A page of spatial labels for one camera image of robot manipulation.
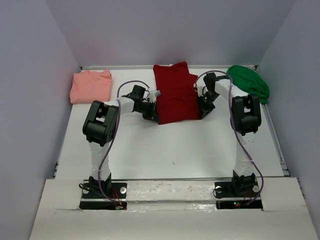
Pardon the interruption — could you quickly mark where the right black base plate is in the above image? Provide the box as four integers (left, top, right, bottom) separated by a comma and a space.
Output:
212, 181, 263, 210

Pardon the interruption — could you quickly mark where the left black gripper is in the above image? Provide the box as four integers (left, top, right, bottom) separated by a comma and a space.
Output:
136, 101, 161, 124

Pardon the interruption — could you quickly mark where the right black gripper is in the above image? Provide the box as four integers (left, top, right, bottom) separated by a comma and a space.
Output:
195, 91, 220, 119

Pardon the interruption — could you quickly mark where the white front cover board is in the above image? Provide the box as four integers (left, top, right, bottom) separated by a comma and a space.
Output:
30, 177, 317, 240

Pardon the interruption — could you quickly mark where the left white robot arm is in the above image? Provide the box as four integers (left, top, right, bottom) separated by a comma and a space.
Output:
79, 85, 161, 199

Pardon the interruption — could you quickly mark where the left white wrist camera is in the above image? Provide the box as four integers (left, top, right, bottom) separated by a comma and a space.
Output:
146, 90, 161, 103

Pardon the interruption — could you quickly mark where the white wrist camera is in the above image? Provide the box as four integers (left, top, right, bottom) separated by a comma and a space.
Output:
146, 90, 161, 103
193, 84, 207, 97

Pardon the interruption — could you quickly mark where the folded pink t shirt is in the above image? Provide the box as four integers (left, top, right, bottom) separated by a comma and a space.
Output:
69, 70, 113, 104

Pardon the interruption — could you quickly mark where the green t shirt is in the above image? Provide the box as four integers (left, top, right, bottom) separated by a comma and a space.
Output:
226, 65, 270, 105

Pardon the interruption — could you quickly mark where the red t shirt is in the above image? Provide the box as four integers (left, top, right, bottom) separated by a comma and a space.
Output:
153, 61, 200, 125

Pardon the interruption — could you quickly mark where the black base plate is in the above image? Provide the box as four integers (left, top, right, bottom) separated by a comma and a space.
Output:
78, 181, 128, 211
212, 181, 263, 210

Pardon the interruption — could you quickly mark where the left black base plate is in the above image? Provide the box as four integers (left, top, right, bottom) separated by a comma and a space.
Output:
78, 181, 128, 211

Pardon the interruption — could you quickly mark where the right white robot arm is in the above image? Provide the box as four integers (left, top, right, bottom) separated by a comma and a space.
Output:
193, 70, 262, 199

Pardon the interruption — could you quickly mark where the aluminium table frame rail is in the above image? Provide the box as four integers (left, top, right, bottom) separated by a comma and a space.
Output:
79, 64, 258, 71

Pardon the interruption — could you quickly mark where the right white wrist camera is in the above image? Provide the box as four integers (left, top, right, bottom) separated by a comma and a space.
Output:
193, 84, 207, 97

